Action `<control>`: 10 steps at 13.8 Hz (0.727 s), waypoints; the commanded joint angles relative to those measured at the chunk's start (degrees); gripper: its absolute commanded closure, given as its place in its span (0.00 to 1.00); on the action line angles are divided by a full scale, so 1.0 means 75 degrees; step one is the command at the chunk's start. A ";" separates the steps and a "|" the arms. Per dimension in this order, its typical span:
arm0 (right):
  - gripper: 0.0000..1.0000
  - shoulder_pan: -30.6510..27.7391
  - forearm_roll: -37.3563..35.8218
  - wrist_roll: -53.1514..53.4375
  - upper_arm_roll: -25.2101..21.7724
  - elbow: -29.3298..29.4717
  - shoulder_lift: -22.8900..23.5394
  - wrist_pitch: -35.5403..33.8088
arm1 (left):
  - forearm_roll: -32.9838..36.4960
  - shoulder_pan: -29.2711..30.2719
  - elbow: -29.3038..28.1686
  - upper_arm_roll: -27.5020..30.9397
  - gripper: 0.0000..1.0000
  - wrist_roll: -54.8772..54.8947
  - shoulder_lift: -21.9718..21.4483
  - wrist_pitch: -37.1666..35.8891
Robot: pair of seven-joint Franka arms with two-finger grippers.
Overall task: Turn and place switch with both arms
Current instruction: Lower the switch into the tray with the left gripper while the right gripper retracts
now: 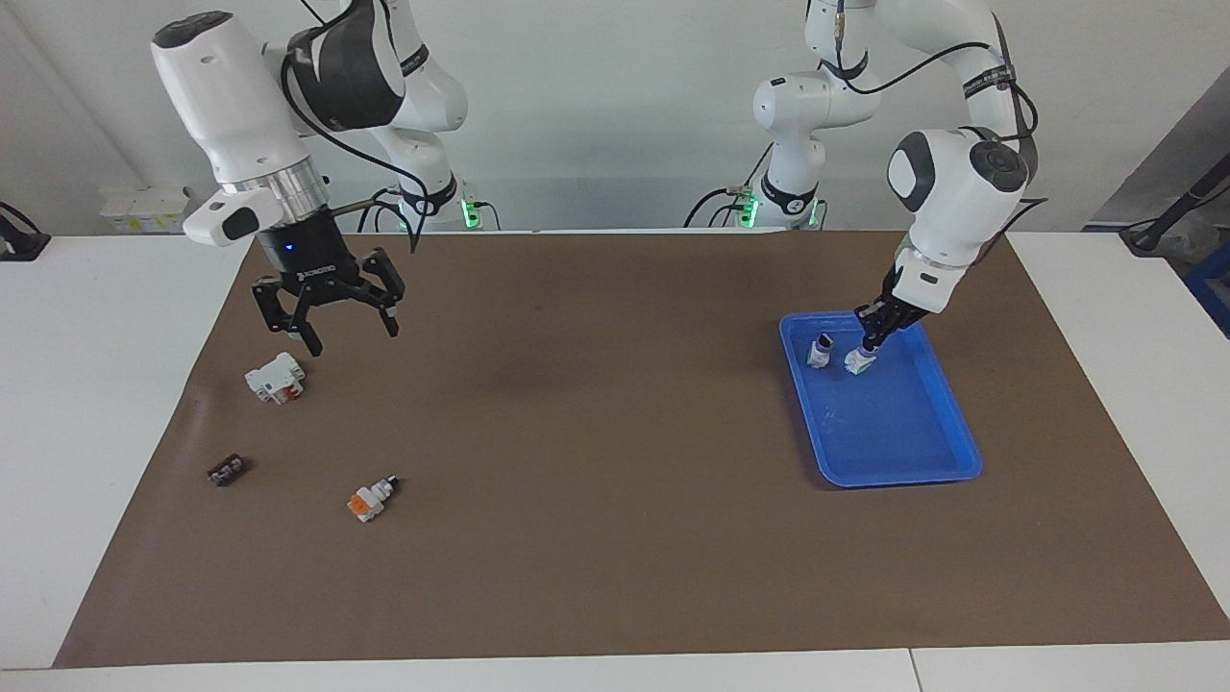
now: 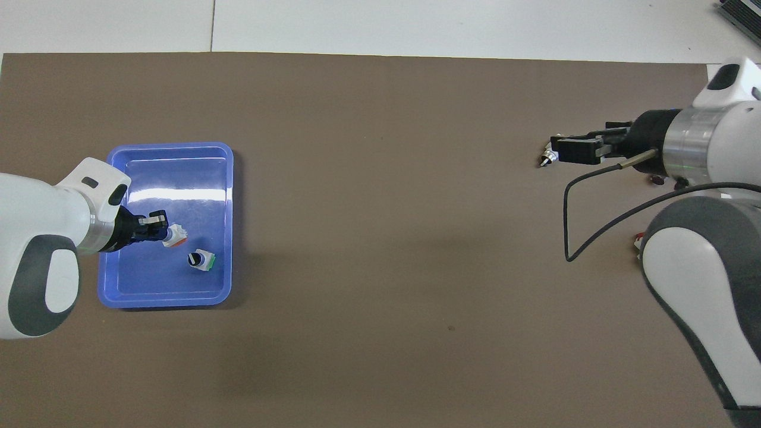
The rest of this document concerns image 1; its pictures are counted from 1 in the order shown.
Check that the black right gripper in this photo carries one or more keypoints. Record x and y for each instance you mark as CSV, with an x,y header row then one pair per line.
x,y
307,259

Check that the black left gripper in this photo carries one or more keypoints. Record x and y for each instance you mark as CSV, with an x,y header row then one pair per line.
x,y
903,303

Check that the white rotary switch orange base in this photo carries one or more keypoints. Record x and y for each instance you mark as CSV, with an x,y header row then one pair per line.
x,y
860,362
367,502

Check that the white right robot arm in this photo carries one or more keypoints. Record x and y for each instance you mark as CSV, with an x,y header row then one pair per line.
x,y
231,106

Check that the blue plastic tray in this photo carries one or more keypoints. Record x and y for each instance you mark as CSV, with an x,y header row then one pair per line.
x,y
894,423

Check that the white circuit breaker red lever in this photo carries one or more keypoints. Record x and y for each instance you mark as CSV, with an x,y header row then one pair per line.
x,y
274,378

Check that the black clamp stand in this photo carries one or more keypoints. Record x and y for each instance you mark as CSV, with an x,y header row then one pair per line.
x,y
24,245

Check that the black tripod pole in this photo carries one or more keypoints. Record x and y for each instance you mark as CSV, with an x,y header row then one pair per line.
x,y
1177,207

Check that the blue crate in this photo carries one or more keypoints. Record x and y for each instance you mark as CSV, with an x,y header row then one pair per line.
x,y
1213,288

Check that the brown table mat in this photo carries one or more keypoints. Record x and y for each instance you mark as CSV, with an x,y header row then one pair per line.
x,y
615,538

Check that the white rotary switch green base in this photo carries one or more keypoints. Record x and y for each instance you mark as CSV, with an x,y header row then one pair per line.
x,y
820,353

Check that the white wall socket boxes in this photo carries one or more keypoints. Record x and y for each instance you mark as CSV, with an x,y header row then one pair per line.
x,y
144,210

